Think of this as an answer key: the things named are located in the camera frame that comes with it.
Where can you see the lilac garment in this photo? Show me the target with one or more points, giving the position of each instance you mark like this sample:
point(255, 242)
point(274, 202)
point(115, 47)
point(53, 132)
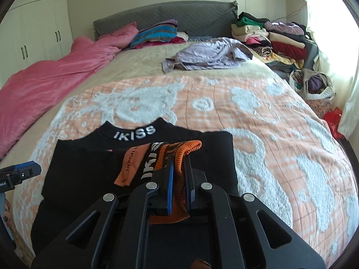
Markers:
point(210, 53)

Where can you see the black sweater with orange cuffs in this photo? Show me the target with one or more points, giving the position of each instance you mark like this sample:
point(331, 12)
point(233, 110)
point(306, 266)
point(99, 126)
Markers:
point(84, 168)

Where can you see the magenta cloth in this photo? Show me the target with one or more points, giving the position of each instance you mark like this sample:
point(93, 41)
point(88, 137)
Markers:
point(176, 41)

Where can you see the beige bed sheet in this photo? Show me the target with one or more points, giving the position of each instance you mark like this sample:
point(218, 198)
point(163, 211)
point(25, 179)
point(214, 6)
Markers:
point(140, 64)

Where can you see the pile of folded clothes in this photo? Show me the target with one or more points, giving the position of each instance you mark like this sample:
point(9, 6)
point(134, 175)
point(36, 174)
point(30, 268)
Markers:
point(280, 44)

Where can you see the pink quilt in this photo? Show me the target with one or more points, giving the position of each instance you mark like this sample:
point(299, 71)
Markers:
point(42, 89)

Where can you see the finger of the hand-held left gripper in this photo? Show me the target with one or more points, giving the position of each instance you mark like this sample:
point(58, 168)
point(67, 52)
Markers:
point(28, 168)

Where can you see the floral box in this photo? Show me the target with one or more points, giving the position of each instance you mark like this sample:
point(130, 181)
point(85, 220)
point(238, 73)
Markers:
point(319, 106)

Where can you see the blue-grey patterned pillow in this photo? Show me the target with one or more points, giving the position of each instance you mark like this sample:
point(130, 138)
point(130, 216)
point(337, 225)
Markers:
point(200, 38)

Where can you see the person's left hand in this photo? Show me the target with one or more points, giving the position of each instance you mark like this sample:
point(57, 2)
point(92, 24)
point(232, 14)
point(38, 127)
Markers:
point(5, 211)

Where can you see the cream cloth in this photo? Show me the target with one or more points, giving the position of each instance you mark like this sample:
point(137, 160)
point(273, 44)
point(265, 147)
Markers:
point(183, 35)

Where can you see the white wardrobe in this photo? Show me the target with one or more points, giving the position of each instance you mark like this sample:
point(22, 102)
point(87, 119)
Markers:
point(42, 19)

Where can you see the white curtain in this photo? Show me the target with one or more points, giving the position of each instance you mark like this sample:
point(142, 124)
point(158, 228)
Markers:
point(347, 75)

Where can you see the red plastic bag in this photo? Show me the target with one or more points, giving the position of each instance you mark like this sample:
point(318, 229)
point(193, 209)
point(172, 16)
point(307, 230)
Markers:
point(333, 120)

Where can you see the grey quilted headboard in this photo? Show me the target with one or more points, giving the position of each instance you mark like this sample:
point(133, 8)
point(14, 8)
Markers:
point(196, 19)

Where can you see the white bag of clothes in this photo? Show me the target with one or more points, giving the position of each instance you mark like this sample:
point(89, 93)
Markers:
point(317, 85)

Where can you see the striped folded blanket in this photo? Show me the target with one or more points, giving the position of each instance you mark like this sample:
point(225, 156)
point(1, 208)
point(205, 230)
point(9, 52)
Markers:
point(157, 33)

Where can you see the orange and white patterned blanket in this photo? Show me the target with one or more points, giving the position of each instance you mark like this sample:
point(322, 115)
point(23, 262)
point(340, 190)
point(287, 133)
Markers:
point(252, 123)

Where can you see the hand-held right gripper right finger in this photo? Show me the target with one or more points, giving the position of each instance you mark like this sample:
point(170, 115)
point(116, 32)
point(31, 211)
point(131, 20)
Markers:
point(189, 185)

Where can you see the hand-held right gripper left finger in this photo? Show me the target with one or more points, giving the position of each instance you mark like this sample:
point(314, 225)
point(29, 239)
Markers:
point(169, 182)

